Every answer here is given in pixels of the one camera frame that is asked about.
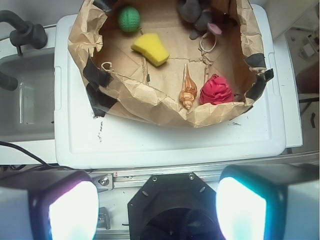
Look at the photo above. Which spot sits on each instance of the black faucet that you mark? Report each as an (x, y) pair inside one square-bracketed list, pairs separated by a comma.
[(25, 32)]

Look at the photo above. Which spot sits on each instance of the green dimpled ball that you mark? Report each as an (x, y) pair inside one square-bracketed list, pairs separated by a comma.
[(128, 19)]

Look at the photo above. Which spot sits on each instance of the white plastic bin lid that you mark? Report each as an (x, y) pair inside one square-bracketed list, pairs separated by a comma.
[(83, 141)]

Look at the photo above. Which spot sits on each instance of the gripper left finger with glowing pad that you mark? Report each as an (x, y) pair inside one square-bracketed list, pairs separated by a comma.
[(48, 205)]

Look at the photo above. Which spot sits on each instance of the gray plush animal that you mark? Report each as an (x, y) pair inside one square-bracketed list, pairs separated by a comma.
[(198, 13)]

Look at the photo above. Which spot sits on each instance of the brown paper bag tray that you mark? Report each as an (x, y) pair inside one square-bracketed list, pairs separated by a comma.
[(121, 82)]

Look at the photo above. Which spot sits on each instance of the white rubber band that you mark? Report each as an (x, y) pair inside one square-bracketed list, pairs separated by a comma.
[(208, 42)]

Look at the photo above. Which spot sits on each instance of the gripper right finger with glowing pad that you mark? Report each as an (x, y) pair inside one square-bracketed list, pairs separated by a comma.
[(269, 202)]

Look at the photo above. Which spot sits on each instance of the orange spiral seashell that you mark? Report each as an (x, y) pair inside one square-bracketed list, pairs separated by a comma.
[(189, 89)]

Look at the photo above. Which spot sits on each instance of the red crumpled fabric ball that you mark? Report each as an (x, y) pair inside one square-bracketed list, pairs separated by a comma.
[(216, 91)]

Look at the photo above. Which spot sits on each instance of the yellow sponge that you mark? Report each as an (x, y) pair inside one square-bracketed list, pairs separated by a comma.
[(150, 46)]

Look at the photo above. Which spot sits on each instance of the black octagonal mount plate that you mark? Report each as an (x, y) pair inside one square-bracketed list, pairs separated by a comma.
[(177, 206)]

